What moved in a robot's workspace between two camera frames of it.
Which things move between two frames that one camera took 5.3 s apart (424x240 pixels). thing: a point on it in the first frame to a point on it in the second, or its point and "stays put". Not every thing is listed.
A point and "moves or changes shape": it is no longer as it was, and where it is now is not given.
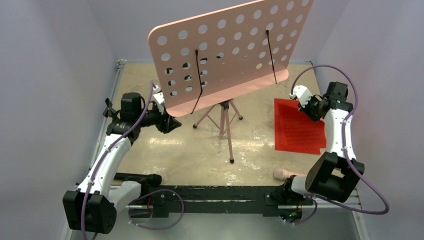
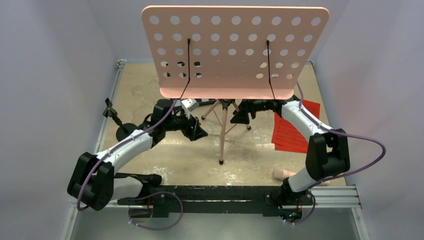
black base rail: (164, 200) stays put
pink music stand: (203, 60) moves or changes shape
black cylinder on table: (152, 179) stays put
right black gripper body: (311, 109) to (254, 105)
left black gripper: (170, 123) to (197, 131)
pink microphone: (282, 174) stays put
